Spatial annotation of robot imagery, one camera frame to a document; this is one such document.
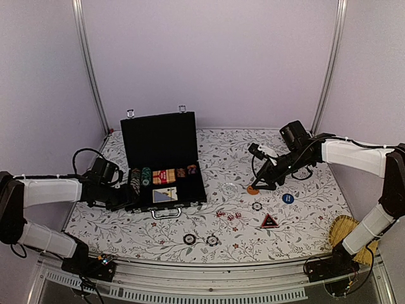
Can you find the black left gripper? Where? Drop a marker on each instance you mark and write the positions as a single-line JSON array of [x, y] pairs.
[[128, 198]]

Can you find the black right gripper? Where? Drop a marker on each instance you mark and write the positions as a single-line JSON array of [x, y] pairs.
[[267, 174]]

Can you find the orange round blind button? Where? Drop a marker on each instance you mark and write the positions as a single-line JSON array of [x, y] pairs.
[[252, 191]]

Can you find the clear acrylic dealer button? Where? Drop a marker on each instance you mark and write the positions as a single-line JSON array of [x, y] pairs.
[[229, 186]]

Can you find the black red triangular button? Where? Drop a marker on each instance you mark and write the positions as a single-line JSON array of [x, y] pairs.
[[269, 222]]

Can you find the black poker set case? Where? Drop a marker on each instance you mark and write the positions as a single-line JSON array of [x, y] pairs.
[[160, 142]]

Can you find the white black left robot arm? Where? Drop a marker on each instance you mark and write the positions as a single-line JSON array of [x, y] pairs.
[[102, 183]]

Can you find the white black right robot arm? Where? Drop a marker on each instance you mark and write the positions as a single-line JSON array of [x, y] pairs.
[[379, 168]]

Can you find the black white poker chip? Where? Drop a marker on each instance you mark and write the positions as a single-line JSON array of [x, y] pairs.
[[189, 239], [257, 206]]

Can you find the blue round blind button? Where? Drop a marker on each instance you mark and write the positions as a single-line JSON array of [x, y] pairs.
[[288, 198]]

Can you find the multicolour poker chip stack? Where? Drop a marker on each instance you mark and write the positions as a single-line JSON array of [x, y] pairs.
[[134, 181]]

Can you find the green poker chip stack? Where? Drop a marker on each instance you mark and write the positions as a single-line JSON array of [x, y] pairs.
[[146, 176]]

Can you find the blue-backed playing card deck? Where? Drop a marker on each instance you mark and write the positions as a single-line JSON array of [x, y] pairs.
[[164, 195]]

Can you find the floral patterned table mat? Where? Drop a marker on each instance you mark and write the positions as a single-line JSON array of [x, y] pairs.
[[224, 157]]

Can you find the red black chip stack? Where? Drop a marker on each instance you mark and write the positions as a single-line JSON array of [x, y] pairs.
[[181, 173]]

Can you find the purple chip stack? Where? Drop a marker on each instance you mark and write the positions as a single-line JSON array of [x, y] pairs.
[[191, 169]]

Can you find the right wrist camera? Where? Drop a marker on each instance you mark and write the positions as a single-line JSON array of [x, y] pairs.
[[261, 151]]

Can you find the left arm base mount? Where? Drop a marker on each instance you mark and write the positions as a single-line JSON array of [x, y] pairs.
[[90, 267]]

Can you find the front aluminium rail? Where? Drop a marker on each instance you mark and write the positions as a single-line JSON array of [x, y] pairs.
[[143, 281]]

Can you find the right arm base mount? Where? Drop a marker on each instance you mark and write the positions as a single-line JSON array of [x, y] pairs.
[[332, 269]]

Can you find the right aluminium frame post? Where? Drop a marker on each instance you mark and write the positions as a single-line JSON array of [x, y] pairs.
[[338, 30]]

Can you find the aluminium frame post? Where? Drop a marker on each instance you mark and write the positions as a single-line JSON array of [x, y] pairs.
[[338, 30], [85, 49]]

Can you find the left aluminium frame post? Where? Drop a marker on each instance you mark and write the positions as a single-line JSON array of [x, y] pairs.
[[85, 49]]

